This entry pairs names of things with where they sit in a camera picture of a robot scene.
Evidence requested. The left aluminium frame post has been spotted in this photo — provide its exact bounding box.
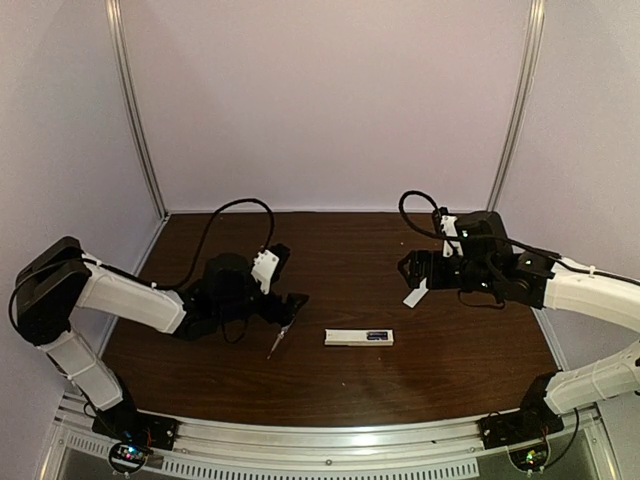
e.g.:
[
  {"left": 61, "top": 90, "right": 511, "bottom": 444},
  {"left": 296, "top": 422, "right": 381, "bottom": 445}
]
[{"left": 105, "top": 0, "right": 169, "bottom": 220}]

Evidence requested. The left black camera cable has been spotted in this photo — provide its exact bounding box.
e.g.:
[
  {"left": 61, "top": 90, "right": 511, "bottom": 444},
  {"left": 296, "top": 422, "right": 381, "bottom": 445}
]
[{"left": 169, "top": 197, "right": 276, "bottom": 291}]

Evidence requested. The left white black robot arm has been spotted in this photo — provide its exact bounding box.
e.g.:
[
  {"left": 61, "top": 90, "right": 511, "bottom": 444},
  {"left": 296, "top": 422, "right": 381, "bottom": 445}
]
[{"left": 8, "top": 236, "right": 309, "bottom": 441}]

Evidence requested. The aluminium frame post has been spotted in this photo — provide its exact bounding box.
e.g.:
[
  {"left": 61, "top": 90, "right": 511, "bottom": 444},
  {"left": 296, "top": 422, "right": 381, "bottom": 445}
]
[
  {"left": 486, "top": 0, "right": 546, "bottom": 211},
  {"left": 105, "top": 0, "right": 169, "bottom": 220}
]

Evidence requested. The white remote back cover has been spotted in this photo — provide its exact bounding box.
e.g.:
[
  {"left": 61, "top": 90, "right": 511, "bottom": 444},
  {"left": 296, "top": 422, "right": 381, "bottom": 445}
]
[{"left": 403, "top": 278, "right": 429, "bottom": 309}]

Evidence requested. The white remote control body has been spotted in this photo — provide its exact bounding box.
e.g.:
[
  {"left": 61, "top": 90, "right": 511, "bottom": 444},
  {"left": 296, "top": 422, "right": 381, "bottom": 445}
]
[{"left": 324, "top": 329, "right": 395, "bottom": 347}]

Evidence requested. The black camera cable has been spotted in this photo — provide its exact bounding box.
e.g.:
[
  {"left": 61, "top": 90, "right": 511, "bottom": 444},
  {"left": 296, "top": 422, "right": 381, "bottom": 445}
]
[
  {"left": 169, "top": 197, "right": 276, "bottom": 291},
  {"left": 398, "top": 189, "right": 561, "bottom": 261}
]

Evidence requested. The clear handle small screwdriver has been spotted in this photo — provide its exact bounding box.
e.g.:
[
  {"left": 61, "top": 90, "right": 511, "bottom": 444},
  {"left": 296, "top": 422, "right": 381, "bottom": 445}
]
[{"left": 266, "top": 321, "right": 294, "bottom": 360}]

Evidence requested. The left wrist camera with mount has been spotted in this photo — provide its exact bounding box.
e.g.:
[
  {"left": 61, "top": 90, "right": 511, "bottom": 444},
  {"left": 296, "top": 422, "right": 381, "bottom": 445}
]
[{"left": 251, "top": 250, "right": 279, "bottom": 295}]

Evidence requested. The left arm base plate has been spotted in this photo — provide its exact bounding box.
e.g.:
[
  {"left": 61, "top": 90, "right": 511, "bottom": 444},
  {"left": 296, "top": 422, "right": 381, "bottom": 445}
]
[{"left": 91, "top": 410, "right": 179, "bottom": 451}]

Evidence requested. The aluminium front rail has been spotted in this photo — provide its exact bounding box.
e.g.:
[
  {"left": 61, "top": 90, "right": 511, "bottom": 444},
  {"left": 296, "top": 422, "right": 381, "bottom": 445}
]
[{"left": 49, "top": 394, "right": 616, "bottom": 480}]

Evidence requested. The right aluminium frame post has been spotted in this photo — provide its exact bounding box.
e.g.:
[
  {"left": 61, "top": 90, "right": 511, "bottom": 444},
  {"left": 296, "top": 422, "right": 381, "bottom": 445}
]
[{"left": 486, "top": 0, "right": 546, "bottom": 211}]

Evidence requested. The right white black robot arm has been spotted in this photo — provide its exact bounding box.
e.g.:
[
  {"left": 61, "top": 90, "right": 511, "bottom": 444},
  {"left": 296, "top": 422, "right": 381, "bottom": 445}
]
[{"left": 397, "top": 208, "right": 639, "bottom": 431}]

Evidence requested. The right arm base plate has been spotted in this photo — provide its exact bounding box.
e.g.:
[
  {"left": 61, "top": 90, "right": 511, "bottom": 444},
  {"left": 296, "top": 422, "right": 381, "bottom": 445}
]
[{"left": 477, "top": 410, "right": 564, "bottom": 449}]

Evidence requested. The perforated white cable duct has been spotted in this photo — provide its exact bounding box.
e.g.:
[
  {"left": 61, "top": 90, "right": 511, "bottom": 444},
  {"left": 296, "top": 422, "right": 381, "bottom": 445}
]
[{"left": 57, "top": 435, "right": 480, "bottom": 479}]

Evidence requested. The right black camera cable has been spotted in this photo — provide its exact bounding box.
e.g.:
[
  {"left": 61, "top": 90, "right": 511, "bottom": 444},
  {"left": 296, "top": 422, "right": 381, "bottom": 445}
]
[{"left": 398, "top": 189, "right": 561, "bottom": 261}]

